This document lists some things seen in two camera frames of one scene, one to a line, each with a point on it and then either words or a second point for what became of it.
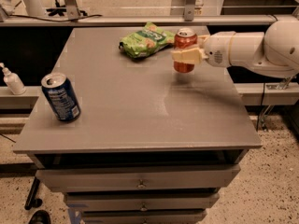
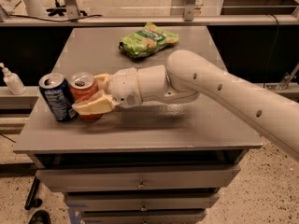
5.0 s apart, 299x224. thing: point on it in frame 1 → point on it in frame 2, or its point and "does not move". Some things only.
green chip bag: (148, 40) does not move
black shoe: (40, 217) does not move
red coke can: (185, 38) → (81, 85)
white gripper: (215, 51) → (124, 86)
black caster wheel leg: (32, 201) does not move
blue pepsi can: (62, 96) does not move
